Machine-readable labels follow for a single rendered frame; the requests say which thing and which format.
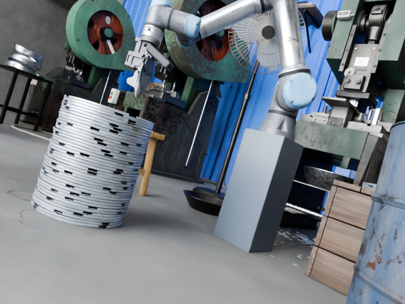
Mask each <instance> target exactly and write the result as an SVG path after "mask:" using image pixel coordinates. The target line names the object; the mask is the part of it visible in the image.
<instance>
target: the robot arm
mask: <svg viewBox="0 0 405 304"><path fill-rule="evenodd" d="M272 9H274V18H275V27H276V32H277V40H278V49H279V55H280V63H281V72H280V73H279V74H278V82H277V85H276V86H275V89H274V94H273V97H272V100H271V104H270V106H269V110H268V114H267V116H266V118H265V119H264V120H263V122H262V123H261V125H260V126H259V128H258V131H263V132H267V133H272V134H275V135H280V136H285V137H287V138H289V139H290V140H292V141H294V139H295V121H296V118H297V114H298V111H299V109H303V108H305V107H307V106H308V105H309V104H311V103H312V102H313V100H314V99H315V98H316V95H317V92H318V86H317V83H316V81H315V79H314V78H313V77H312V75H311V70H310V68H308V67H307V66H306V64H305V59H304V50H303V41H302V37H301V28H300V19H299V14H298V6H297V0H238V1H236V2H234V3H232V4H230V5H227V6H225V7H223V8H221V9H219V10H216V11H214V12H213V13H210V14H208V15H206V16H204V17H202V18H200V17H197V16H194V15H193V14H189V13H185V12H182V11H178V10H175V9H173V8H172V3H171V2H170V1H169V0H152V3H151V6H150V7H149V12H148V15H147V17H146V21H145V24H144V27H143V31H142V34H141V38H139V37H136V39H135V41H136V42H137V43H136V47H135V50H132V51H129V52H128V55H127V59H126V61H125V65H126V66H128V67H129V68H130V69H132V70H134V71H135V73H134V76H133V77H130V78H127V83H128V84H129V85H130V86H132V87H134V88H135V97H137V98H138V97H139V96H140V95H141V94H142V92H143V91H144V90H145V89H146V88H147V87H148V85H149V82H150V81H151V79H152V74H153V72H154V67H155V58H156V59H157V60H158V61H159V62H160V63H161V64H162V67H163V68H164V69H167V70H168V71H172V70H173V68H174V66H173V65H172V62H171V61H170V60H169V59H166V58H165V57H164V56H163V55H162V54H161V53H159V52H158V51H157V50H156V48H159V45H160V43H161V41H162V37H163V34H164V32H165V29H167V30H170V31H173V32H176V35H177V41H178V43H179V45H180V46H181V47H183V48H190V47H192V46H193V45H194V43H195V42H197V41H199V40H201V39H203V38H205V37H207V36H209V35H212V34H214V33H216V32H218V31H220V30H223V29H224V28H227V27H229V26H231V25H233V24H235V23H237V22H240V21H242V20H244V19H246V18H248V17H250V16H252V15H254V14H259V15H260V14H263V13H265V12H267V11H269V10H272ZM150 53H151V54H152V55H153V56H154V57H155V58H154V57H153V56H152V55H151V54H150Z"/></svg>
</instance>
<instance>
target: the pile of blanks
mask: <svg viewBox="0 0 405 304"><path fill-rule="evenodd" d="M58 115H59V117H58V119H57V122H56V125H55V126H54V127H53V129H54V130H53V134H52V137H51V138H50V143H49V146H48V151H47V153H46V154H45V159H44V161H43V166H42V168H41V170H40V175H39V177H38V178H39V179H38V181H37V185H36V187H35V192H33V196H32V198H31V205H32V207H33V208H35V210H37V211H39V212H40V213H42V214H44V215H46V216H48V217H51V218H53V219H56V220H59V221H62V222H65V223H69V224H74V225H77V226H84V227H92V228H101V227H102V228H103V229H109V228H115V227H119V226H121V225H123V223H124V218H125V215H126V213H127V209H128V208H129V204H130V199H131V198H132V193H133V191H134V186H135V184H136V179H137V178H138V175H139V171H140V167H141V163H142V162H143V158H144V153H146V150H147V146H148V145H149V143H148V142H149V138H150V135H151V133H152V128H151V127H148V126H146V125H143V124H140V123H138V122H136V123H132V122H128V119H126V118H123V117H120V116H116V115H113V114H111V113H107V112H104V111H101V110H98V109H94V108H91V107H88V106H84V105H82V104H78V103H74V102H71V101H65V100H63V101H62V104H61V108H60V110H59V114H58ZM146 140H147V141H146Z"/></svg>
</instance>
